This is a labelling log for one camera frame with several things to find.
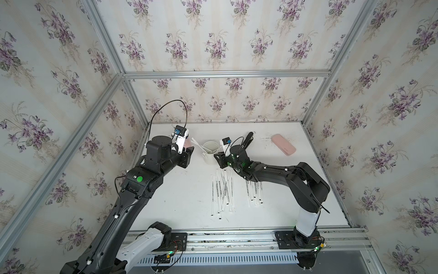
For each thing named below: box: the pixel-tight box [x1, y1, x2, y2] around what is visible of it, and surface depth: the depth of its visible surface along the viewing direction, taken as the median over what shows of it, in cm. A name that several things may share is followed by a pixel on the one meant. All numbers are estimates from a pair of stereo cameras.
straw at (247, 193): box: [245, 179, 251, 208], surface depth 88 cm
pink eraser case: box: [270, 133, 296, 156], surface depth 110 cm
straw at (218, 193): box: [215, 169, 222, 219], surface depth 88 cm
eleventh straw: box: [229, 169, 234, 212], surface depth 89 cm
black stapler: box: [241, 131, 254, 150], surface depth 108 cm
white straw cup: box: [201, 140, 219, 165], surface depth 95 cm
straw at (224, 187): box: [220, 171, 231, 212], surface depth 88 cm
